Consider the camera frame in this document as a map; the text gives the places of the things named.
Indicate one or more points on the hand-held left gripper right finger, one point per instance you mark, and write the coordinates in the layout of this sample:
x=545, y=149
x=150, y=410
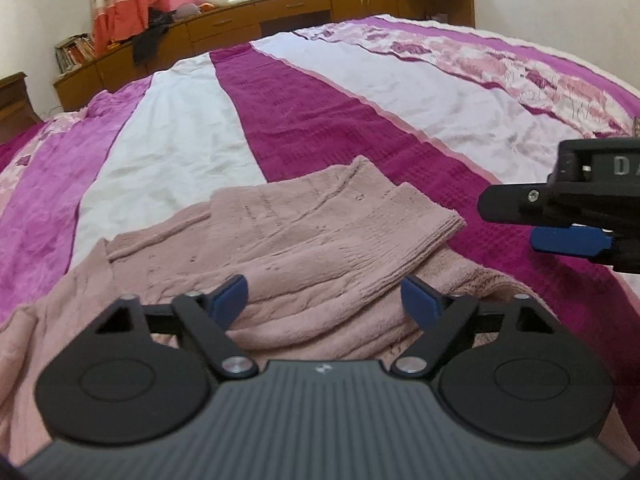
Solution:
x=417, y=302

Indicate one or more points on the row of books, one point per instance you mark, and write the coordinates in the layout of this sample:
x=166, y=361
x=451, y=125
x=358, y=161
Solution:
x=75, y=52

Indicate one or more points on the pink floral curtain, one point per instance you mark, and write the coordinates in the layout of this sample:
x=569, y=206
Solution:
x=120, y=0

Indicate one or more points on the pink knitted sweater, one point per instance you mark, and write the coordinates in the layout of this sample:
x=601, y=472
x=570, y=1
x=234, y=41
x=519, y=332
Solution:
x=300, y=225

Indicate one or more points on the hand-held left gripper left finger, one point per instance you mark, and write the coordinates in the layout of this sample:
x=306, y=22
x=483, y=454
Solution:
x=231, y=301

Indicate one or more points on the dark wooden furniture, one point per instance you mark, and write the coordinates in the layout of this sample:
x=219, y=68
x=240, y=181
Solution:
x=15, y=105

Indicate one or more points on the grey plush toy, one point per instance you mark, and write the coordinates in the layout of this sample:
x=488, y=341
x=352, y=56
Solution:
x=186, y=11

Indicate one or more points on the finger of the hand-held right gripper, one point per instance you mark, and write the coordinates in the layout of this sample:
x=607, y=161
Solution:
x=565, y=241
x=510, y=204

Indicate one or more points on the purple striped floral blanket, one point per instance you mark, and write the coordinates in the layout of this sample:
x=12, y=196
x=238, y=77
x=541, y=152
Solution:
x=310, y=110

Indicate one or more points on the dark clothes heap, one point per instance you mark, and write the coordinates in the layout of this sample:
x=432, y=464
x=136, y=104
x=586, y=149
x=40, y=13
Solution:
x=147, y=40

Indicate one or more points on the long wooden cabinet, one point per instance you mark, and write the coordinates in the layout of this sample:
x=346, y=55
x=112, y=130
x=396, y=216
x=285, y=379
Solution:
x=300, y=7

